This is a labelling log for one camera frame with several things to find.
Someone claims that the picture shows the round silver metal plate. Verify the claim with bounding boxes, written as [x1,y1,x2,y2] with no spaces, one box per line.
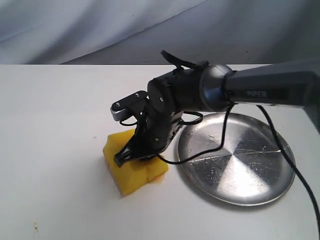
[176,113,295,206]

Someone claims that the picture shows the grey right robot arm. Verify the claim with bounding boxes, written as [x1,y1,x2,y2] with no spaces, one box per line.
[110,59,320,167]

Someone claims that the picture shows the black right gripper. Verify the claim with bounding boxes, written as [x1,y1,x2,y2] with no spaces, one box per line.
[114,109,183,167]

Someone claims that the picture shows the yellow sponge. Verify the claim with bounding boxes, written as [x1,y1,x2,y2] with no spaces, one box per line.
[103,129,169,197]

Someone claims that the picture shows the black cable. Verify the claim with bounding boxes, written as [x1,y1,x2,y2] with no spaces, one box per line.
[117,49,320,226]

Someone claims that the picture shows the white backdrop cloth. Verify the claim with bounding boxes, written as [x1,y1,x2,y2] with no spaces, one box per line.
[0,0,320,65]

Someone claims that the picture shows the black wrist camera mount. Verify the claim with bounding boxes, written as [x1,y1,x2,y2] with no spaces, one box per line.
[110,90,149,122]

